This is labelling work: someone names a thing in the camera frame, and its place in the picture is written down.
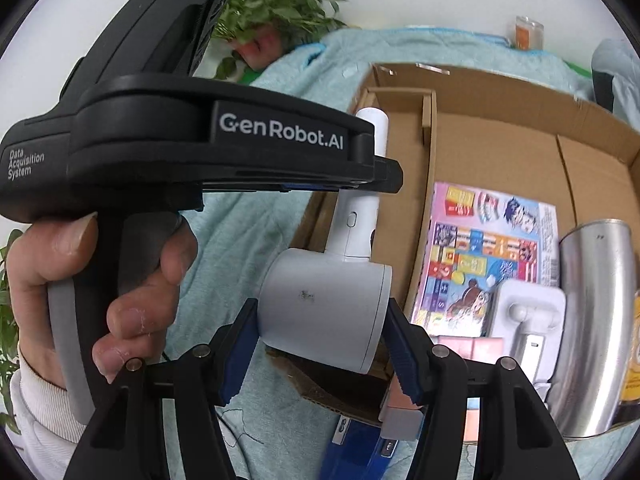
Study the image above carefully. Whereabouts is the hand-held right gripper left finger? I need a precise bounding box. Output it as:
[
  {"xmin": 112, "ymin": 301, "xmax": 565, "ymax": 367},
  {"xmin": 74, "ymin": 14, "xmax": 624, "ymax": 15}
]
[{"xmin": 62, "ymin": 299, "xmax": 261, "ymax": 480}]

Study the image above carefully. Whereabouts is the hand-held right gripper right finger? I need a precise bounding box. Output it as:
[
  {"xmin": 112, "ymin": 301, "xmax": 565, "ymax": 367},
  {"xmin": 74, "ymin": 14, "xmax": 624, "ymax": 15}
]
[{"xmin": 384, "ymin": 300, "xmax": 581, "ymax": 480}]

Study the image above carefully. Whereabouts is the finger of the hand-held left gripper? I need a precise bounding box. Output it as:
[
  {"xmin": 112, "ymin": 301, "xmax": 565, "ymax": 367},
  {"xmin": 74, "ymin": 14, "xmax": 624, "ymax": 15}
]
[{"xmin": 280, "ymin": 155, "xmax": 405, "ymax": 195}]

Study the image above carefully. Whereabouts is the pastel puzzle cube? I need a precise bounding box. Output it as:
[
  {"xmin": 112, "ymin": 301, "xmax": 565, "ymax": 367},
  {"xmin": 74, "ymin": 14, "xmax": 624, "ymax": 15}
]
[{"xmin": 379, "ymin": 335, "xmax": 503, "ymax": 443}]

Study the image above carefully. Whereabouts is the white handheld fan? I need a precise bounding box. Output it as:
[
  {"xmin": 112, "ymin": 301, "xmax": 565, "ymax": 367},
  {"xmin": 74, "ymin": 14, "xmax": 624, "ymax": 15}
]
[{"xmin": 257, "ymin": 106, "xmax": 393, "ymax": 375}]

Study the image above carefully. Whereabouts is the blue stapler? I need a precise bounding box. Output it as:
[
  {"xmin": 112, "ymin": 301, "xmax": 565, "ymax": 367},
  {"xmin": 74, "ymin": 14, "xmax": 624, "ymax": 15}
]
[{"xmin": 319, "ymin": 410, "xmax": 401, "ymax": 480}]

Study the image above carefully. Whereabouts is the cartoon board game box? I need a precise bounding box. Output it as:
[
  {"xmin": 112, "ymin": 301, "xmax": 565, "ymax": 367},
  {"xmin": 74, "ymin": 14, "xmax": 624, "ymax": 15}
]
[{"xmin": 410, "ymin": 181, "xmax": 560, "ymax": 338}]

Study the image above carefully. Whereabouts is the brown cardboard box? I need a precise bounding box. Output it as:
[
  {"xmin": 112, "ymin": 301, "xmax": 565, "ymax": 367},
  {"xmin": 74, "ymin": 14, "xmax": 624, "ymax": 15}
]
[{"xmin": 280, "ymin": 62, "xmax": 640, "ymax": 426}]

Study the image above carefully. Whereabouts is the white folding phone stand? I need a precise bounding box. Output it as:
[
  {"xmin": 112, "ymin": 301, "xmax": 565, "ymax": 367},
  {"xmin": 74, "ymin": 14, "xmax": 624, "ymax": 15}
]
[{"xmin": 487, "ymin": 280, "xmax": 567, "ymax": 386}]

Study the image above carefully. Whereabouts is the silver metal tin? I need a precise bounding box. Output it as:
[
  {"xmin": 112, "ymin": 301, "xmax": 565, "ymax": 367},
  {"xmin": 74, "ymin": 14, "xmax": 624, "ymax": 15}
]
[{"xmin": 545, "ymin": 219, "xmax": 638, "ymax": 438}]

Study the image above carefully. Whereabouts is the yellow label jar black lid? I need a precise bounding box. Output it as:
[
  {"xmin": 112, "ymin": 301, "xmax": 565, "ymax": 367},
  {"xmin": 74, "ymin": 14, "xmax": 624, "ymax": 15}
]
[{"xmin": 620, "ymin": 290, "xmax": 640, "ymax": 406}]

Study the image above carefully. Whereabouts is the person's left forearm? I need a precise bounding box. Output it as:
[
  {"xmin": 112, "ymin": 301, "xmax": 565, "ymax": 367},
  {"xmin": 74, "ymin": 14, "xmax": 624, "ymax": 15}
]
[{"xmin": 9, "ymin": 350, "xmax": 97, "ymax": 480}]

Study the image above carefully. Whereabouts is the person's left hand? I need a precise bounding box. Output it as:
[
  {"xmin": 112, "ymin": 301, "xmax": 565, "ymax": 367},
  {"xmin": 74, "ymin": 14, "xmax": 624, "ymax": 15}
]
[{"xmin": 5, "ymin": 212, "xmax": 199, "ymax": 390}]

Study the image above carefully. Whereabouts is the light blue quilted blanket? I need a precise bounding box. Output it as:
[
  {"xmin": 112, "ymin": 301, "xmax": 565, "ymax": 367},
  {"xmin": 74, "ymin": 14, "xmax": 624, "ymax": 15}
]
[{"xmin": 165, "ymin": 25, "xmax": 640, "ymax": 480}]

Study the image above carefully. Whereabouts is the potted green plant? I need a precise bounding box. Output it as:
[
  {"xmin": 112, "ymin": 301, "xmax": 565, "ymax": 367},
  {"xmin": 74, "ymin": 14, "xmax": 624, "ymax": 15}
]
[{"xmin": 210, "ymin": 0, "xmax": 348, "ymax": 81}]

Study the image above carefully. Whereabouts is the large leafy green plant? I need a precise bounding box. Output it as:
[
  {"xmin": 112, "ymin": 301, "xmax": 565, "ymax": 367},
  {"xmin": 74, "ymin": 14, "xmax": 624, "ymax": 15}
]
[{"xmin": 0, "ymin": 230, "xmax": 23, "ymax": 436}]

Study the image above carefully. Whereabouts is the light blue puffer jacket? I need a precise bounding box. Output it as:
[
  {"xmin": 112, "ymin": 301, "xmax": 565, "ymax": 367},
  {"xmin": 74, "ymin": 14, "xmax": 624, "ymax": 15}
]
[{"xmin": 591, "ymin": 37, "xmax": 640, "ymax": 121}]

